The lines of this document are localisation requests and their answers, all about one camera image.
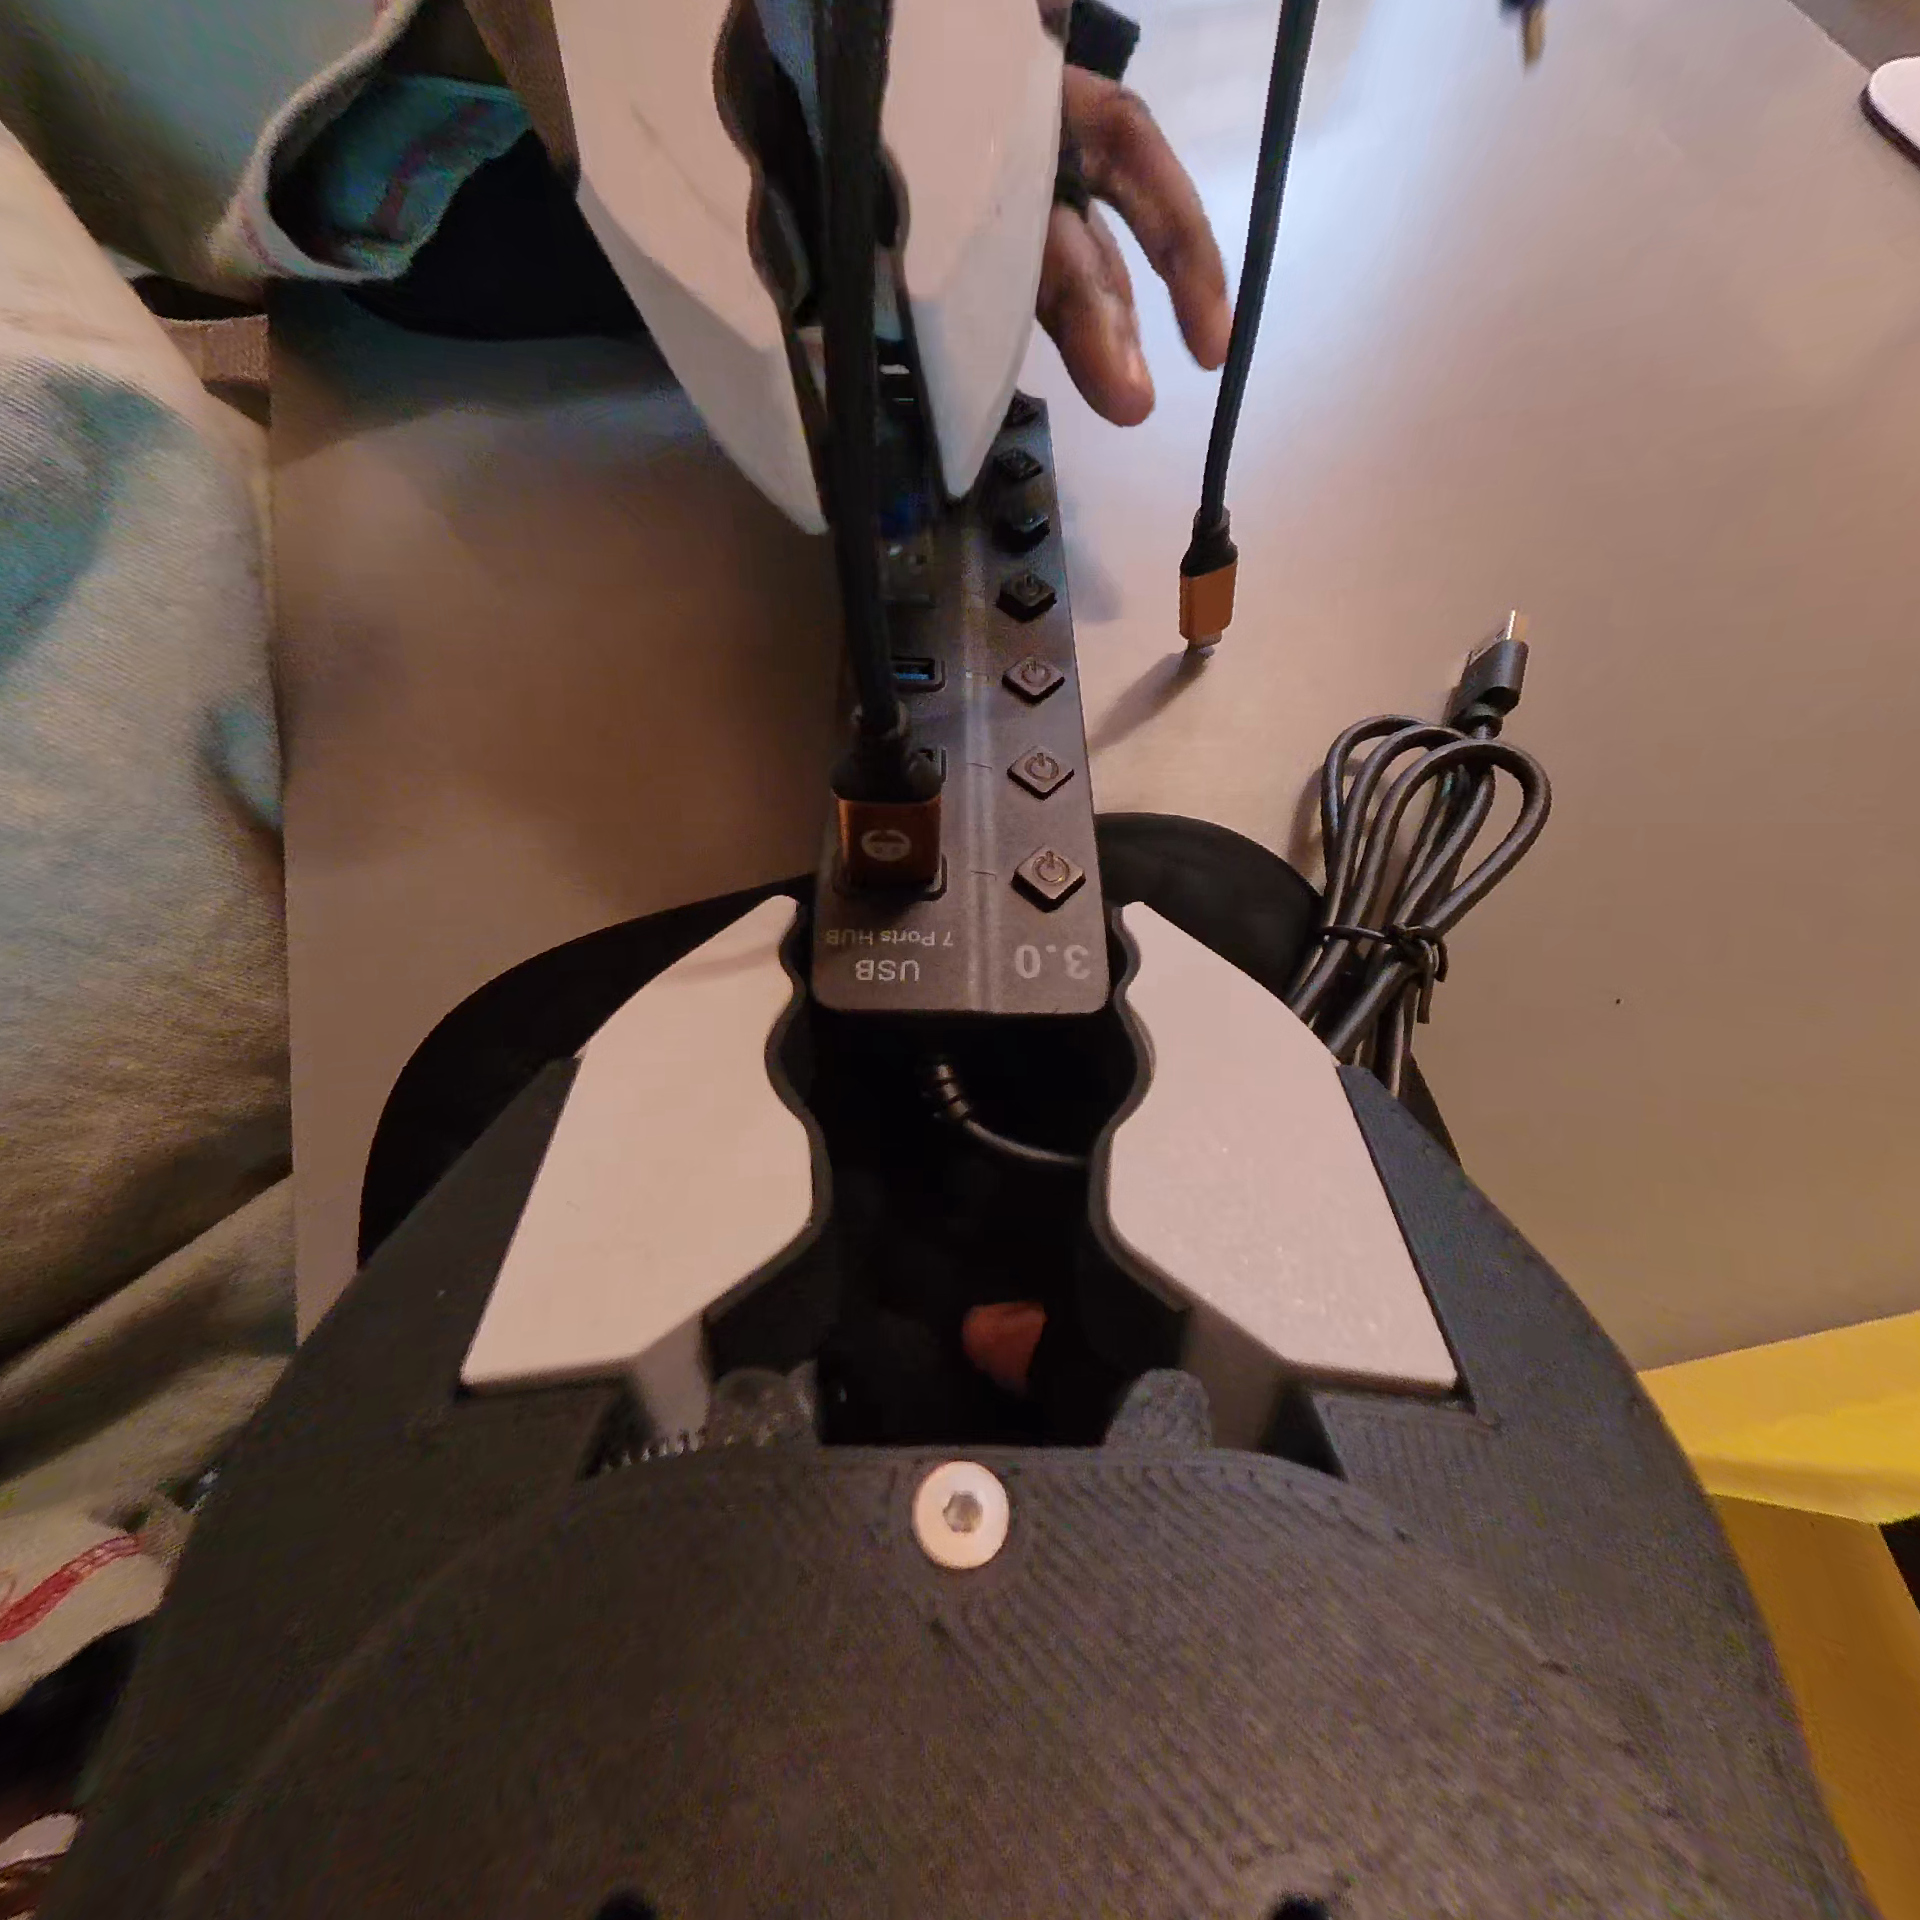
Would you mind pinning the pale printed sweatshirt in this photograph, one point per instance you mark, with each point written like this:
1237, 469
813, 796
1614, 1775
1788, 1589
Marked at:
135, 750

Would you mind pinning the person's left hand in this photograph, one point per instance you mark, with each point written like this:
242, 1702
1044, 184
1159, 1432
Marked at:
1126, 255

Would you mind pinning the yellow plastic bin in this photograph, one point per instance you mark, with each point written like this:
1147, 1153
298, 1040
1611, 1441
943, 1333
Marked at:
1799, 1441

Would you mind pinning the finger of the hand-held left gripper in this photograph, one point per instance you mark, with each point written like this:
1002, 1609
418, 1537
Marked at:
985, 210
676, 224

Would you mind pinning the white clipboard stand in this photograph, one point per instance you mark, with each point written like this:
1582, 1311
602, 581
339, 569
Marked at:
1898, 105

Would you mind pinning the black usb hub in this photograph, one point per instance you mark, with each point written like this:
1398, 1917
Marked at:
1036, 961

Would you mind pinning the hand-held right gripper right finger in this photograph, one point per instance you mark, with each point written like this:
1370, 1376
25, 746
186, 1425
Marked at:
1267, 1201

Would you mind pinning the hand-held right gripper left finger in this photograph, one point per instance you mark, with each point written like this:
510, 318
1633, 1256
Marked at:
661, 1184

